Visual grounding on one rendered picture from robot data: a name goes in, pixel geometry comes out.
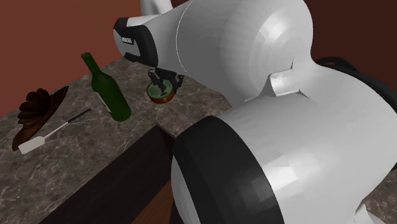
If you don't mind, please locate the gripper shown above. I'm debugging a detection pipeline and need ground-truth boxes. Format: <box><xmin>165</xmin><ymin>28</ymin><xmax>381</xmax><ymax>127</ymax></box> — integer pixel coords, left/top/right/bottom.
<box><xmin>147</xmin><ymin>67</ymin><xmax>186</xmax><ymax>94</ymax></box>

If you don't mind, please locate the green and brown round bowl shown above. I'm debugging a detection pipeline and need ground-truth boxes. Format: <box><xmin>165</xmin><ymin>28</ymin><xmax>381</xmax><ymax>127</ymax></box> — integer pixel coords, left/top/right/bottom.
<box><xmin>146</xmin><ymin>80</ymin><xmax>175</xmax><ymax>104</ymax></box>

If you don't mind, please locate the green glass bottle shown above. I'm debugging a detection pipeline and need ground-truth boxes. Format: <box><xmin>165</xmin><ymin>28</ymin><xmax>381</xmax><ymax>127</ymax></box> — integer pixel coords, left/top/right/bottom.
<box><xmin>80</xmin><ymin>52</ymin><xmax>132</xmax><ymax>122</ymax></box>

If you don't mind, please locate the dark brown ruffled hat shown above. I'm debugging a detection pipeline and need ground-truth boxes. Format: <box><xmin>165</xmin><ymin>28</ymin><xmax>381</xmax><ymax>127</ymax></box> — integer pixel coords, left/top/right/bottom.
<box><xmin>11</xmin><ymin>85</ymin><xmax>69</xmax><ymax>152</ymax></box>

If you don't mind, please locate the white spatula with black handle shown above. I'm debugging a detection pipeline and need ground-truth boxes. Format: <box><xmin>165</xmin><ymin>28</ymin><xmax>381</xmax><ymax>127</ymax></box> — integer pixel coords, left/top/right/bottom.
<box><xmin>18</xmin><ymin>108</ymin><xmax>92</xmax><ymax>155</ymax></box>

